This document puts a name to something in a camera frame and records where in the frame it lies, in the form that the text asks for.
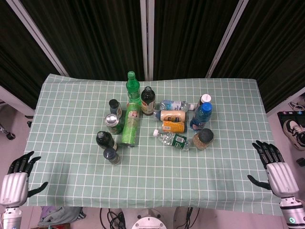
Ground orange can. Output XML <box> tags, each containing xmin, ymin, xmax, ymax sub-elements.
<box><xmin>162</xmin><ymin>121</ymin><xmax>186</xmax><ymax>134</ymax></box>

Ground grey cloth bundle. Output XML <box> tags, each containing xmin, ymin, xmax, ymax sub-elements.
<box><xmin>37</xmin><ymin>206</ymin><xmax>87</xmax><ymax>227</ymax></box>

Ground clear water bottle green label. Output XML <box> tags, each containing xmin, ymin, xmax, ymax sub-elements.
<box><xmin>152</xmin><ymin>129</ymin><xmax>193</xmax><ymax>151</ymax></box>

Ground grain jar with black lid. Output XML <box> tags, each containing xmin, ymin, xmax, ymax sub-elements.
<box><xmin>192</xmin><ymin>128</ymin><xmax>214</xmax><ymax>151</ymax></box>

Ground black and white sneaker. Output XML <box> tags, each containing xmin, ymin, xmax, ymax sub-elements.
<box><xmin>283</xmin><ymin>119</ymin><xmax>305</xmax><ymax>151</ymax></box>

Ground small jar with blue lid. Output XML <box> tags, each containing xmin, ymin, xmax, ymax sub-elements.
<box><xmin>103</xmin><ymin>147</ymin><xmax>121</xmax><ymax>166</ymax></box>

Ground blue sports drink bottle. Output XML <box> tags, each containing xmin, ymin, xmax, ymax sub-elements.
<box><xmin>190</xmin><ymin>102</ymin><xmax>213</xmax><ymax>132</ymax></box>

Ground dark bottle with yellow label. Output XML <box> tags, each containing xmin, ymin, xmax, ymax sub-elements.
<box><xmin>140</xmin><ymin>86</ymin><xmax>156</xmax><ymax>116</ymax></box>

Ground small blue-grey bottle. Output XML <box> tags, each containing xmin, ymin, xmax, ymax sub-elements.
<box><xmin>109</xmin><ymin>99</ymin><xmax>123</xmax><ymax>118</ymax></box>

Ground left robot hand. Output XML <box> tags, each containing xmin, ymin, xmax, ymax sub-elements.
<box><xmin>0</xmin><ymin>151</ymin><xmax>49</xmax><ymax>207</ymax></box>

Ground green checked tablecloth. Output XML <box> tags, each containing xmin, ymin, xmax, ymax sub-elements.
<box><xmin>23</xmin><ymin>73</ymin><xmax>283</xmax><ymax>217</ymax></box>

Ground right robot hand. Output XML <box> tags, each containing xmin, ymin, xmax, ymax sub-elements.
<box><xmin>247</xmin><ymin>140</ymin><xmax>299</xmax><ymax>198</ymax></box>

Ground black cables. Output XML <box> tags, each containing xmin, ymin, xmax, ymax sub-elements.
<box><xmin>99</xmin><ymin>208</ymin><xmax>126</xmax><ymax>229</ymax></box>

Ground clear water bottle blue label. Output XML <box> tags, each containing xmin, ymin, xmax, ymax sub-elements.
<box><xmin>159</xmin><ymin>100</ymin><xmax>195</xmax><ymax>112</ymax></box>

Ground silver lid jar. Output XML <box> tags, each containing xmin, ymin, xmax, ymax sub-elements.
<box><xmin>104</xmin><ymin>114</ymin><xmax>123</xmax><ymax>135</ymax></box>

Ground white folding screen frame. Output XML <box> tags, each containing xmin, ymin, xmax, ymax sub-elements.
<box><xmin>139</xmin><ymin>0</ymin><xmax>155</xmax><ymax>82</ymax></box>

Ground cream milk tea bottle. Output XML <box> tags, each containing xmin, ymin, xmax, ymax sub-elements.
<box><xmin>153</xmin><ymin>110</ymin><xmax>187</xmax><ymax>122</ymax></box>

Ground robot base white disc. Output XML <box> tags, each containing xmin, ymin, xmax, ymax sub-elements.
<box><xmin>131</xmin><ymin>215</ymin><xmax>167</xmax><ymax>229</ymax></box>

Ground dark green bottle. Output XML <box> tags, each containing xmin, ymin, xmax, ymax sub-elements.
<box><xmin>96</xmin><ymin>130</ymin><xmax>118</xmax><ymax>151</ymax></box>

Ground green soda bottle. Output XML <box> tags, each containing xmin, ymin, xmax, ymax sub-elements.
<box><xmin>125</xmin><ymin>71</ymin><xmax>141</xmax><ymax>104</ymax></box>

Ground green chip tube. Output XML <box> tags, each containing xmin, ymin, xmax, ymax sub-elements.
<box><xmin>121</xmin><ymin>102</ymin><xmax>142</xmax><ymax>147</ymax></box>

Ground white-capped dark bottle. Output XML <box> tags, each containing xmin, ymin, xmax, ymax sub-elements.
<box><xmin>195</xmin><ymin>94</ymin><xmax>213</xmax><ymax>111</ymax></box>

